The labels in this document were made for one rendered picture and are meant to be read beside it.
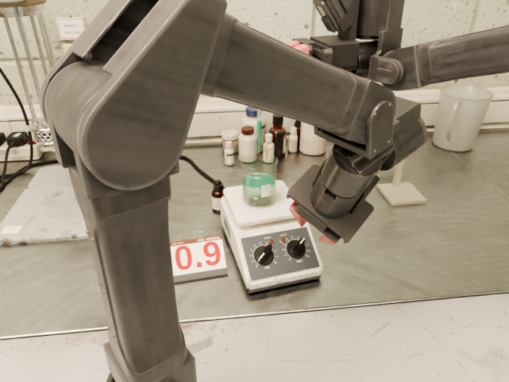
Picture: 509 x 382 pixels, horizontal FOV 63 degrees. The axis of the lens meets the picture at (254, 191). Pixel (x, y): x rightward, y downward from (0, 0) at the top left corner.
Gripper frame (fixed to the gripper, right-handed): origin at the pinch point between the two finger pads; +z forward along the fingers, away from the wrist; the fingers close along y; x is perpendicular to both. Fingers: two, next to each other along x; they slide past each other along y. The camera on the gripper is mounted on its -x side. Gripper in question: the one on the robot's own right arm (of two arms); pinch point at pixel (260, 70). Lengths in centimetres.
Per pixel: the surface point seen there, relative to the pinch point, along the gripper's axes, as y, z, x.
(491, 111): -34, -81, 27
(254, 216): 3.7, 2.4, 23.2
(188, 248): 1.9, 13.9, 28.6
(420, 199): -3.7, -36.5, 31.5
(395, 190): -8.5, -33.5, 31.3
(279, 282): 12.4, 1.1, 30.5
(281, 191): -2.7, -4.6, 23.1
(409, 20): -42, -54, 1
